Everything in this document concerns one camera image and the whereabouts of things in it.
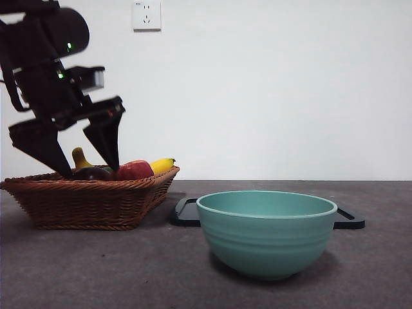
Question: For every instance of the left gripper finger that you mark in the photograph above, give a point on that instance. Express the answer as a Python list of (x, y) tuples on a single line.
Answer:
[(107, 135), (42, 141)]

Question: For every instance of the black rectangular tray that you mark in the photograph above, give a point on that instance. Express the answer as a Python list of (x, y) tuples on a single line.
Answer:
[(186, 215)]

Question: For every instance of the white wall power socket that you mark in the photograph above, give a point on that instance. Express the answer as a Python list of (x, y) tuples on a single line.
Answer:
[(147, 16)]

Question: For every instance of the yellow banana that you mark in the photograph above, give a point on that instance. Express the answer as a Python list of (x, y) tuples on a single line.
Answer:
[(162, 164)]

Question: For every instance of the dark purple plum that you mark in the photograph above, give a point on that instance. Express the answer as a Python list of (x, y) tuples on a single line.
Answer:
[(91, 175)]

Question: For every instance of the red apple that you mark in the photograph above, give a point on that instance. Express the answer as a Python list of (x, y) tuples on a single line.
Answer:
[(135, 171)]

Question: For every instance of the brown wicker basket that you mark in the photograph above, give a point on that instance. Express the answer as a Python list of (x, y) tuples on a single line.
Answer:
[(87, 206)]

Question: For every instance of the teal ribbed bowl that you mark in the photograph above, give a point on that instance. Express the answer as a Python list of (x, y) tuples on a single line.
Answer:
[(267, 244)]

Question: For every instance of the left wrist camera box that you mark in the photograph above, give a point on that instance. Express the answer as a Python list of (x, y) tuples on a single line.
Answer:
[(96, 78)]

